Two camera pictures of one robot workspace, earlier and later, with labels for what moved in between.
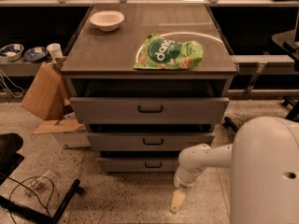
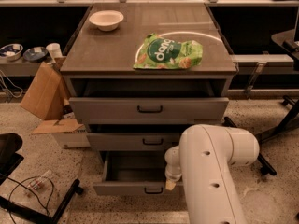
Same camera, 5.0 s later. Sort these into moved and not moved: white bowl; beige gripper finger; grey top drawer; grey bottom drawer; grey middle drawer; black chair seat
Moved: grey bottom drawer; beige gripper finger
Not moved: grey middle drawer; grey top drawer; white bowl; black chair seat
